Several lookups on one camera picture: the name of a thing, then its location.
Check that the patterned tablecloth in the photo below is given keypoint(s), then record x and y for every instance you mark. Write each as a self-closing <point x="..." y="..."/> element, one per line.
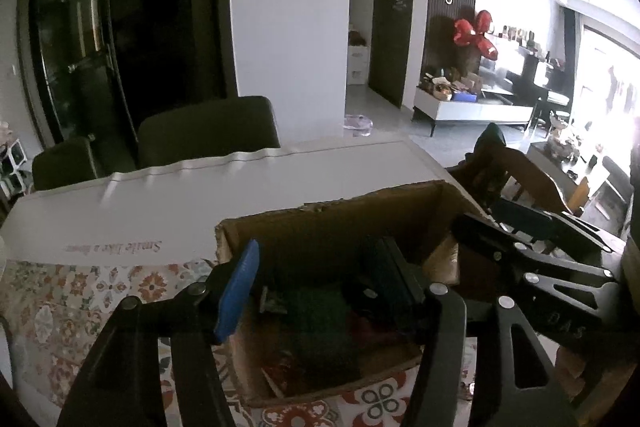
<point x="75" y="297"/>

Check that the dark upholstered chair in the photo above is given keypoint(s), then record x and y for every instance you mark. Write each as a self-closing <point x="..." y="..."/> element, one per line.
<point x="210" y="127"/>
<point x="65" y="162"/>

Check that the dark door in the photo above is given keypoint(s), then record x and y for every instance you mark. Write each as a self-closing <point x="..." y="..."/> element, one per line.
<point x="392" y="32"/>

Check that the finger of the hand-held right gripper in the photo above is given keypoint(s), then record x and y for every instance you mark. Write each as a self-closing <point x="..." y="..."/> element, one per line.
<point x="500" y="252"/>
<point x="520" y="216"/>

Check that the wooden chair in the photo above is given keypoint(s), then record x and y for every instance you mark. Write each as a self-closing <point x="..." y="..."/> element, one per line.
<point x="530" y="177"/>

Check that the white toy shelf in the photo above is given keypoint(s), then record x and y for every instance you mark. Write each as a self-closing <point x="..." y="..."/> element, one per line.
<point x="15" y="157"/>

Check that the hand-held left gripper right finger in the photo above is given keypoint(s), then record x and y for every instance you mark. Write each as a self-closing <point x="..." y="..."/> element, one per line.
<point x="400" y="287"/>

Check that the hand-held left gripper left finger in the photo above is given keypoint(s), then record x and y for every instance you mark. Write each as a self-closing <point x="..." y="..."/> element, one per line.
<point x="240" y="287"/>

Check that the white television cabinet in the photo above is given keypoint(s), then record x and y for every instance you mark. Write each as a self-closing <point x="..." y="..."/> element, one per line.
<point x="475" y="112"/>

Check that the dark green snack packet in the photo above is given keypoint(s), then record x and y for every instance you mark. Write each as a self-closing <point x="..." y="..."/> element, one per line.
<point x="320" y="327"/>

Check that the white drawer unit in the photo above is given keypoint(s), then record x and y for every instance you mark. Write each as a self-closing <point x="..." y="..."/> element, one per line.
<point x="357" y="67"/>

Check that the white table cover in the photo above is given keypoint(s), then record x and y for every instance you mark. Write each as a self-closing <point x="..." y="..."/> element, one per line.
<point x="250" y="187"/>

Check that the red balloon flower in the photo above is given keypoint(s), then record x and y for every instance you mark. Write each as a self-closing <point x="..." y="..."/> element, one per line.
<point x="465" y="32"/>

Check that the clear bowl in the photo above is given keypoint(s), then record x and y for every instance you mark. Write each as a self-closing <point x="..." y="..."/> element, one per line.
<point x="359" y="124"/>

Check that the dark glass door cabinet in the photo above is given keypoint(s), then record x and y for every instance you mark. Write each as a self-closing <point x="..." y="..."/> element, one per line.
<point x="150" y="32"/>

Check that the brown cardboard box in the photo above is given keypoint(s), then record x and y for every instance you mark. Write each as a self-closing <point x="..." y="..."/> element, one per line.
<point x="310" y="227"/>

